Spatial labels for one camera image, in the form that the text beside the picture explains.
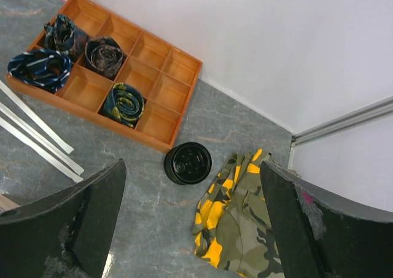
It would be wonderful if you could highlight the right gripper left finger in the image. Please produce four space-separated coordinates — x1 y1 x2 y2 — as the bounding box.
1 159 126 277

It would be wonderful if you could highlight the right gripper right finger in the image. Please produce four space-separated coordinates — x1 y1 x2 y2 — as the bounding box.
260 162 392 277

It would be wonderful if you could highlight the paper straw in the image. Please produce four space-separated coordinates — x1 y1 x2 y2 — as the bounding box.
0 81 74 154
1 118 83 183
1 103 84 175

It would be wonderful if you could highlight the checkered paper takeout bag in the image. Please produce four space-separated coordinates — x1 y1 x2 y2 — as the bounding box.
0 195 20 213

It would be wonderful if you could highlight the camouflage fabric bag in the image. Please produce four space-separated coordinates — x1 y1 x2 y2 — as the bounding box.
191 149 284 277

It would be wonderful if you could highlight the stack of black lids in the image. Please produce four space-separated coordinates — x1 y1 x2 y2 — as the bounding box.
163 142 212 185

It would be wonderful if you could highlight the green yellow rolled tie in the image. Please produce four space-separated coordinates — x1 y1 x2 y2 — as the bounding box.
100 82 146 129

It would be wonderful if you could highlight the blue striped rolled tie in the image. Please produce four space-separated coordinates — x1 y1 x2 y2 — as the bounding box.
7 49 72 94

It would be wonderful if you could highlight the orange wooden compartment tray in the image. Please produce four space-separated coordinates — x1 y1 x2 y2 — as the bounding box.
6 0 203 153

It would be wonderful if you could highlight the brown dark rolled tie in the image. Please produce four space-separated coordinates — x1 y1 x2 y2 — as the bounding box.
85 36 126 80

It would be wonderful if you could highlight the dark rolled tie left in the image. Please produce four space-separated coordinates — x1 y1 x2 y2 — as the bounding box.
44 14 90 62

